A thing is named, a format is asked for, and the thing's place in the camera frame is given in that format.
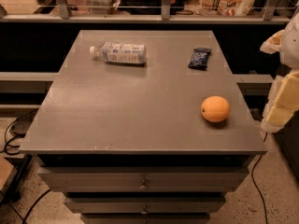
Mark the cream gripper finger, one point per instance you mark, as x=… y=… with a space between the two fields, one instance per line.
x=272 y=44
x=283 y=102

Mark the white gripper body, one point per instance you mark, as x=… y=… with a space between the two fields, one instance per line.
x=291 y=48

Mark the clear plastic water bottle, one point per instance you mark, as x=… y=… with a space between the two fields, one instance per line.
x=112 y=52

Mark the orange fruit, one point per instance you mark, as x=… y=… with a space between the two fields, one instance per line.
x=215 y=109

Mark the dark blue snack packet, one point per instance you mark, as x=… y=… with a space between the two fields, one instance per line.
x=199 y=59

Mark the black cloth bag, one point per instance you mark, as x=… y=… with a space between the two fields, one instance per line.
x=141 y=7

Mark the grey drawer cabinet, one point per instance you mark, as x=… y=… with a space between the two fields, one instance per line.
x=104 y=127

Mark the top drawer round knob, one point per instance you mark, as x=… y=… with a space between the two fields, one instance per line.
x=144 y=185

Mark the drawer round knob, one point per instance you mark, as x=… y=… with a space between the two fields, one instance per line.
x=144 y=185
x=144 y=210

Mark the metal railing shelf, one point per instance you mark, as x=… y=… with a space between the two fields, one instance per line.
x=172 y=11

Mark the grey power box floor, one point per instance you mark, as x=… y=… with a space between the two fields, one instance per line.
x=21 y=124

